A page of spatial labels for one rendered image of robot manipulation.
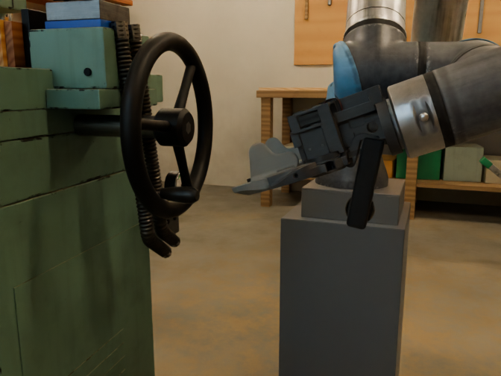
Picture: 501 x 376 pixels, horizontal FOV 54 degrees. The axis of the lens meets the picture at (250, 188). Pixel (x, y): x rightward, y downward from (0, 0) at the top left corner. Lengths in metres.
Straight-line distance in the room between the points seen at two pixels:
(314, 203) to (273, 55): 3.04
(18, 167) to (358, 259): 0.79
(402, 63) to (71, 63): 0.48
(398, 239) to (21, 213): 0.81
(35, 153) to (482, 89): 0.61
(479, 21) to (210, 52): 2.11
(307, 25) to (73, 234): 3.44
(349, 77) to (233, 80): 3.65
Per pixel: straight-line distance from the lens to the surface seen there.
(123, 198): 1.01
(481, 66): 0.59
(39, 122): 0.81
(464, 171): 3.60
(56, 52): 0.83
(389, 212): 1.21
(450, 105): 0.57
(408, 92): 0.58
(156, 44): 0.73
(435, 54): 0.70
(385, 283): 1.24
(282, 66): 4.17
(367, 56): 0.69
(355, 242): 1.21
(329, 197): 1.23
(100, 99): 0.77
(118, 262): 1.01
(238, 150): 4.34
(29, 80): 0.80
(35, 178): 0.80
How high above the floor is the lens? 0.87
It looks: 12 degrees down
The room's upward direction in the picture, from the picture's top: straight up
